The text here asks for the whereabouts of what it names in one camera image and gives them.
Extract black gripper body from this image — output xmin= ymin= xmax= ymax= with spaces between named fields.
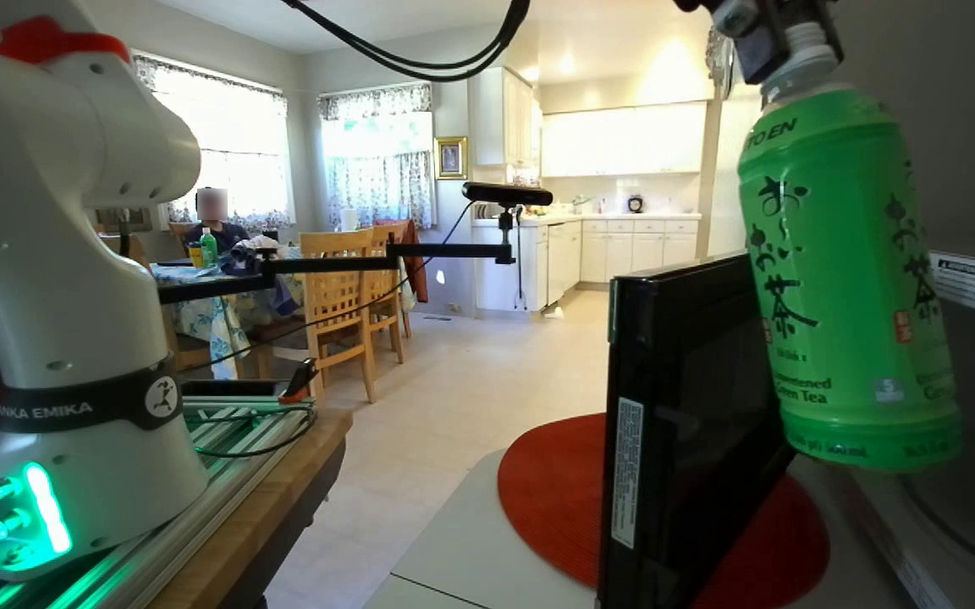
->
xmin=674 ymin=0 xmax=842 ymax=35

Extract green tea bottle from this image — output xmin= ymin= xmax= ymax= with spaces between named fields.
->
xmin=734 ymin=21 xmax=968 ymax=474

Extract black glass microwave door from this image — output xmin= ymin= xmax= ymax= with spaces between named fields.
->
xmin=597 ymin=251 xmax=798 ymax=609

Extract stainless steel microwave body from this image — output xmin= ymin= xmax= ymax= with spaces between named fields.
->
xmin=790 ymin=249 xmax=975 ymax=609

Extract white upper kitchen cabinets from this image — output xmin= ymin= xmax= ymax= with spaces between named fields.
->
xmin=538 ymin=100 xmax=711 ymax=180

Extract white kitchen cabinets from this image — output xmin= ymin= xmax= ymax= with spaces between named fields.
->
xmin=538 ymin=100 xmax=711 ymax=180
xmin=576 ymin=214 xmax=706 ymax=286

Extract white lower kitchen cabinets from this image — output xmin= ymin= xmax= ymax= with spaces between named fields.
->
xmin=576 ymin=214 xmax=706 ymax=286

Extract white kitchen island unit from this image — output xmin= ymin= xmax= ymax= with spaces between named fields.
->
xmin=517 ymin=214 xmax=582 ymax=315

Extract sheer window curtain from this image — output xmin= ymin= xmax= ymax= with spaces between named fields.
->
xmin=319 ymin=85 xmax=442 ymax=237

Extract wooden slatted chair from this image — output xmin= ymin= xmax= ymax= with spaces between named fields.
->
xmin=363 ymin=224 xmax=415 ymax=367
xmin=300 ymin=231 xmax=384 ymax=405

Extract red round mat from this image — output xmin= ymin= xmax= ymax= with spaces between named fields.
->
xmin=496 ymin=411 xmax=833 ymax=609

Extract seated person with cap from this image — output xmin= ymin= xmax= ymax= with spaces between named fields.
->
xmin=178 ymin=182 xmax=289 ymax=319

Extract dining table with cloth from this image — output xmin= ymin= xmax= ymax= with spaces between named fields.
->
xmin=149 ymin=261 xmax=289 ymax=382

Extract black flat device on bench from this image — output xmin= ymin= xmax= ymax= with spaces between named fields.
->
xmin=180 ymin=360 xmax=322 ymax=412

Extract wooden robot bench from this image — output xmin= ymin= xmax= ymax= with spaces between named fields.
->
xmin=147 ymin=405 xmax=357 ymax=609

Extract black stereo camera bar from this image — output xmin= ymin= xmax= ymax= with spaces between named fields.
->
xmin=462 ymin=180 xmax=556 ymax=210

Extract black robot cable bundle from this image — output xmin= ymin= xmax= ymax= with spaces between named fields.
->
xmin=280 ymin=0 xmax=537 ymax=85

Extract framed wall picture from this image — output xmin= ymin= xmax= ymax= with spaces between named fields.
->
xmin=434 ymin=132 xmax=471 ymax=182

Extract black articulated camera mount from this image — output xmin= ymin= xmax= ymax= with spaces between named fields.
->
xmin=156 ymin=205 xmax=517 ymax=309

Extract aluminium frame with green light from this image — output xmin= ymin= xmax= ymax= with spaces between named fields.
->
xmin=0 ymin=382 xmax=322 ymax=609

